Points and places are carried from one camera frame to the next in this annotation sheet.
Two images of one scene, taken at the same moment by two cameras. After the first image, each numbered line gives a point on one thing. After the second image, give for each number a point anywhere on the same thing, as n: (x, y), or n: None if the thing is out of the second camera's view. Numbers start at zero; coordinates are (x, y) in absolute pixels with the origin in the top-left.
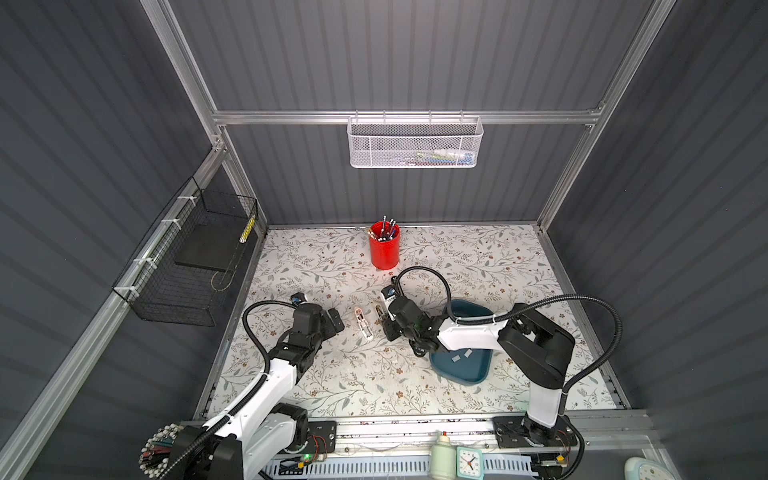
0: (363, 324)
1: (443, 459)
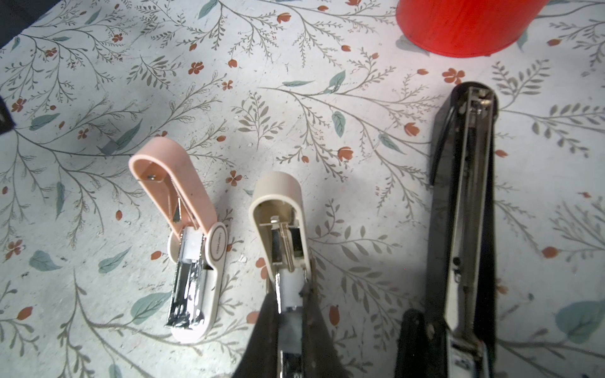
0: (166, 173)
1: None
